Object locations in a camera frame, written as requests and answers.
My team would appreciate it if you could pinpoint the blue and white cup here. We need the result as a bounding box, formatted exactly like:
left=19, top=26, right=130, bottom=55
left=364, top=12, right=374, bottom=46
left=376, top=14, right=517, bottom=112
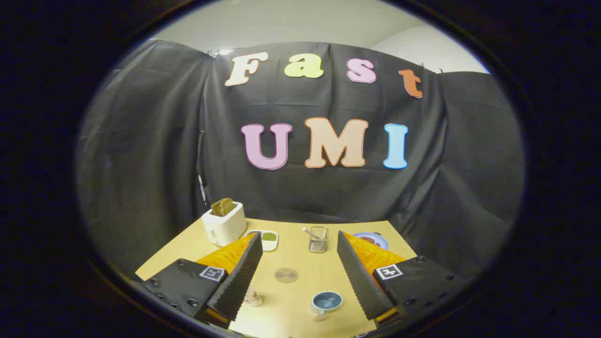
left=309, top=291, right=344, bottom=315

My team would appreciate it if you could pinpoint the white toaster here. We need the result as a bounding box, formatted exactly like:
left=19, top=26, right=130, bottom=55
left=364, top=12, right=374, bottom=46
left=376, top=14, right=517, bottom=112
left=201, top=201, right=247, bottom=247

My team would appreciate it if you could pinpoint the blue plate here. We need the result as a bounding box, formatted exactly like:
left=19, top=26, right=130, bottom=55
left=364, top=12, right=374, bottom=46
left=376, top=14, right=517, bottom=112
left=353, top=232, right=390, bottom=251

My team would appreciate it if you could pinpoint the small juice bottle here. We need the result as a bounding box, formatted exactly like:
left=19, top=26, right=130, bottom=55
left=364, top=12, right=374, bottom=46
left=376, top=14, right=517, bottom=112
left=243, top=285, right=263, bottom=307

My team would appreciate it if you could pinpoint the metal mesh basket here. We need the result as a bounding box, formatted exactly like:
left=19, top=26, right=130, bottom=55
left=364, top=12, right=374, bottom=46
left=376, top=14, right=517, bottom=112
left=308, top=226, right=329, bottom=254

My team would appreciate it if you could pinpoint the brown bread slice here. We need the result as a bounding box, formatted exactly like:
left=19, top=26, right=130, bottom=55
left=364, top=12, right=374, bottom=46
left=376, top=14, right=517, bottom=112
left=210, top=198, right=236, bottom=217

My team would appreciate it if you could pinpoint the white rectangular dish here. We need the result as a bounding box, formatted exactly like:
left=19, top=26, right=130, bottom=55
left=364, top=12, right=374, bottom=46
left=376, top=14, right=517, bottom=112
left=245, top=229, right=279, bottom=252

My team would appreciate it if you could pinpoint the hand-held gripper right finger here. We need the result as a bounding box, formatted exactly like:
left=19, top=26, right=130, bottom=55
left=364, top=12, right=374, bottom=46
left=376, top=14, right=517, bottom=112
left=336, top=230, right=471, bottom=327

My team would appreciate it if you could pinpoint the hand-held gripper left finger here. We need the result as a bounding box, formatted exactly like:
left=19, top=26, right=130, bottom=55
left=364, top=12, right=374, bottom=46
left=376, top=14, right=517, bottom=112
left=140, top=231, right=263, bottom=329

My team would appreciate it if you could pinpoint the round grey coaster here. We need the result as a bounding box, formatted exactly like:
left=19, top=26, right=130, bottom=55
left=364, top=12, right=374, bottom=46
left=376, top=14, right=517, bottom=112
left=274, top=267, right=300, bottom=284

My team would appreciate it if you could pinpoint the wooden table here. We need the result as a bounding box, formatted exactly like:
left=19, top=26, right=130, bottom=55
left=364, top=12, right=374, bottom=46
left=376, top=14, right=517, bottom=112
left=135, top=218, right=418, bottom=338

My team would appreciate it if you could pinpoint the black backdrop cloth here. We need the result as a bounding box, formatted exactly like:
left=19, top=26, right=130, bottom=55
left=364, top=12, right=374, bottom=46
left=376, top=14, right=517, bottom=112
left=77, top=38, right=525, bottom=287

